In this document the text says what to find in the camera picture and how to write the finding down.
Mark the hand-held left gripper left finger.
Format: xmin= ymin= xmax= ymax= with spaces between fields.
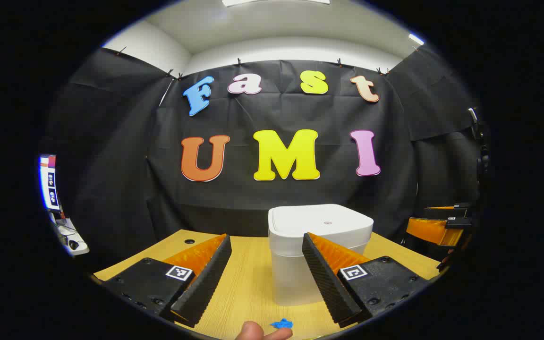
xmin=93 ymin=234 xmax=232 ymax=327

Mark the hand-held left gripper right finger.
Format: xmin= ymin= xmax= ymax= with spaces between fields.
xmin=302 ymin=232 xmax=435 ymax=329

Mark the white desktop garbage bin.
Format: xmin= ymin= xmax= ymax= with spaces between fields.
xmin=268 ymin=204 xmax=374 ymax=306

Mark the wooden desktop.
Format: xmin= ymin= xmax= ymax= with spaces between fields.
xmin=93 ymin=229 xmax=442 ymax=340

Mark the white side desk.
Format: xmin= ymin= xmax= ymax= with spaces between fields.
xmin=50 ymin=211 xmax=90 ymax=257

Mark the black backdrop cloth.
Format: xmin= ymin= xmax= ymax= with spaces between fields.
xmin=41 ymin=45 xmax=485 ymax=265

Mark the computer monitor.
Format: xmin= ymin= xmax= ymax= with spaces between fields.
xmin=39 ymin=154 xmax=61 ymax=212

